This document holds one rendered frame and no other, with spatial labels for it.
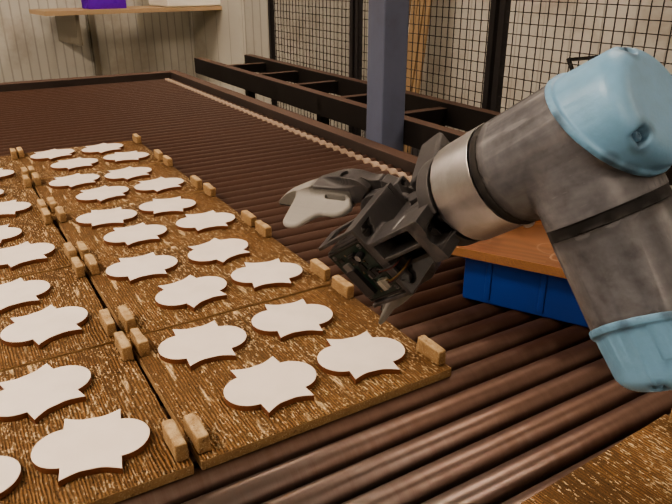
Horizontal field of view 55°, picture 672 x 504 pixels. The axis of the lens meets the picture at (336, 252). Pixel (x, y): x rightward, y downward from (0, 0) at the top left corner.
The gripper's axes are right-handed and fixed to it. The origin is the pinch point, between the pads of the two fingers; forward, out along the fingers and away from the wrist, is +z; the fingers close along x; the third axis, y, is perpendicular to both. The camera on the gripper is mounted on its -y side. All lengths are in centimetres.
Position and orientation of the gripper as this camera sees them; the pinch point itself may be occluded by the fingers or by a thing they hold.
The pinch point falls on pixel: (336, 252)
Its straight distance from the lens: 65.0
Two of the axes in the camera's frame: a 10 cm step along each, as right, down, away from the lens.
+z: -5.3, 2.8, 8.0
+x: 6.8, 7.1, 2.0
